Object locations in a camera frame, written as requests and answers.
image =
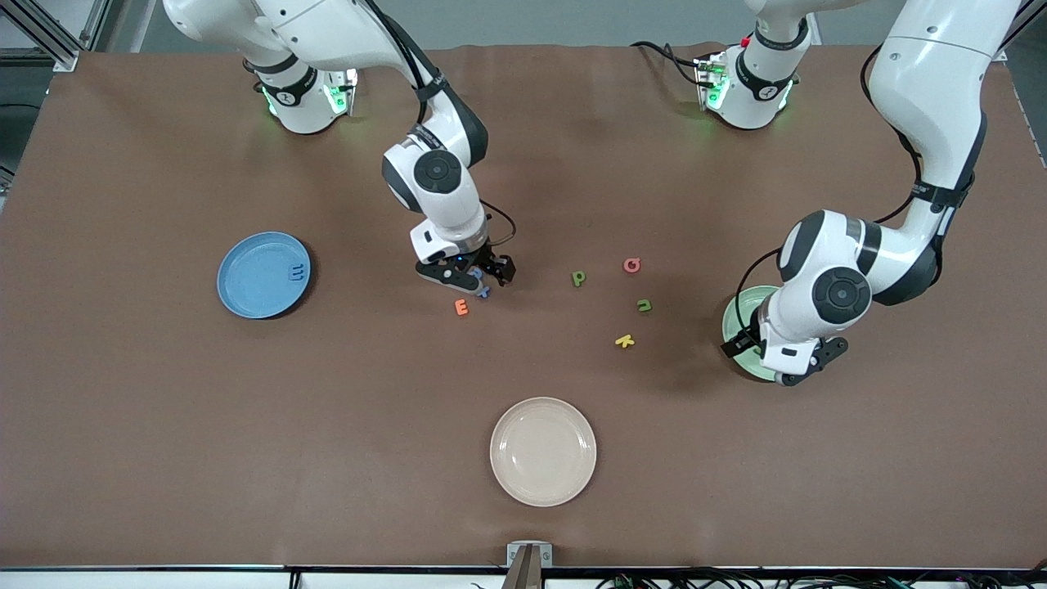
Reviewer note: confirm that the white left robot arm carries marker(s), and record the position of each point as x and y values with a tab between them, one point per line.
932	82

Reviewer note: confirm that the aluminium frame profile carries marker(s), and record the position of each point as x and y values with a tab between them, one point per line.
1008	53
49	45

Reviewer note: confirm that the beige plate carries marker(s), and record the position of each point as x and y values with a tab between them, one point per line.
543	451

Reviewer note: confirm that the blue plate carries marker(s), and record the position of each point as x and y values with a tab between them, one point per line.
258	282

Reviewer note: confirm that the pink letter Q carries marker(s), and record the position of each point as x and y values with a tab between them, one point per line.
631	272

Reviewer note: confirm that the blue letter E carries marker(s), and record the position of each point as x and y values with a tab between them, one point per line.
301	272

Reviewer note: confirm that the yellow letter k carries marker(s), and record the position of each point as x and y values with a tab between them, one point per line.
623	341

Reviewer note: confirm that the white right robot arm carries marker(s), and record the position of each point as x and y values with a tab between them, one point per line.
327	33

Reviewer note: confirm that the grey metal camera bracket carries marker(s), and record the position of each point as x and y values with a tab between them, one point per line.
529	564

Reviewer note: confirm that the brown table cloth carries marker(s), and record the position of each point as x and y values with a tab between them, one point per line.
164	450

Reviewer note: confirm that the green plate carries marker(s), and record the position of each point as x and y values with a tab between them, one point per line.
757	296

